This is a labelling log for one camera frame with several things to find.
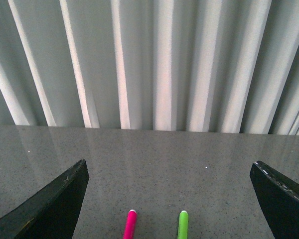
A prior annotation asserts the green highlighter pen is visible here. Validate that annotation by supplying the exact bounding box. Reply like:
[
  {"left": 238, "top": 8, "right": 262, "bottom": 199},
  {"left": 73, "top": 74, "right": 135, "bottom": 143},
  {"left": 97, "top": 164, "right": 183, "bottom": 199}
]
[{"left": 177, "top": 210, "right": 189, "bottom": 239}]

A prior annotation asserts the pink highlighter pen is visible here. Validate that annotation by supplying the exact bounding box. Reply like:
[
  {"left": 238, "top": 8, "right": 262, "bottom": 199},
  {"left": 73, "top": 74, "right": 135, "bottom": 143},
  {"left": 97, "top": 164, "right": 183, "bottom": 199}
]
[{"left": 123, "top": 209, "right": 138, "bottom": 239}]

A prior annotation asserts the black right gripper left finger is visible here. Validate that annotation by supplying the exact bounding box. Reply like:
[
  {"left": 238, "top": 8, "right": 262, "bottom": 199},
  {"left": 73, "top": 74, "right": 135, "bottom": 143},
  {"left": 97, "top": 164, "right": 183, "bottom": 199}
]
[{"left": 0, "top": 160, "right": 89, "bottom": 239}]

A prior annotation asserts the white pleated curtain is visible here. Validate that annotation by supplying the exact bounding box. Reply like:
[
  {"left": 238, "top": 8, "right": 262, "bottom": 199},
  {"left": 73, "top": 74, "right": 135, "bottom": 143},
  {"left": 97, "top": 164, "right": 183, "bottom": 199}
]
[{"left": 0, "top": 0, "right": 299, "bottom": 135}]

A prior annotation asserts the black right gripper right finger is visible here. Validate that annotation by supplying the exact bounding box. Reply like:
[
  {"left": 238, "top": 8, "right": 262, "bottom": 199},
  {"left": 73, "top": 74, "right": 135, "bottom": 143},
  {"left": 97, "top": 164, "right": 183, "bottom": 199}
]
[{"left": 250, "top": 161, "right": 299, "bottom": 239}]

